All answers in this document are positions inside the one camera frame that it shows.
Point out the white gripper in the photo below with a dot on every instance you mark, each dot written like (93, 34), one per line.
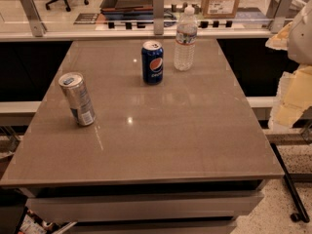
(301, 39)

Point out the clear plastic water bottle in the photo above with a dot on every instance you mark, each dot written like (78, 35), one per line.
(185, 38)

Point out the blue pepsi can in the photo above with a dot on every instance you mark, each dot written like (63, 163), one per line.
(152, 62)

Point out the silver redbull can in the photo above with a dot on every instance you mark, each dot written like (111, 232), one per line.
(75, 90)

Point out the cardboard box with label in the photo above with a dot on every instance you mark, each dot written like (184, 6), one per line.
(219, 9)

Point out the black floor bar with wheel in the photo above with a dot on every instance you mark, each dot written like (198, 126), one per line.
(301, 214)

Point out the upper grey drawer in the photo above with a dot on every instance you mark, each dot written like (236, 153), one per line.
(146, 207)

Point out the grey drawer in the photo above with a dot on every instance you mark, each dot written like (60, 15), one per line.
(146, 207)
(173, 227)

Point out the lower grey drawer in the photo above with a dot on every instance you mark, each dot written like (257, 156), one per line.
(173, 227)

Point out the grey open bin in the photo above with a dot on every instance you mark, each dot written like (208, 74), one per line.
(128, 0)

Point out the right metal glass bracket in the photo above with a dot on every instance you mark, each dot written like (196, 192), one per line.
(279, 16)

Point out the metal glass bracket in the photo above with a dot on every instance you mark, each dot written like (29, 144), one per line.
(158, 17)
(279, 16)
(37, 27)

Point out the middle metal glass bracket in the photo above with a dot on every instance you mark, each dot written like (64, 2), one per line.
(158, 17)

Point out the left metal glass bracket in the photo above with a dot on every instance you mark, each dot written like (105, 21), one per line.
(37, 27)

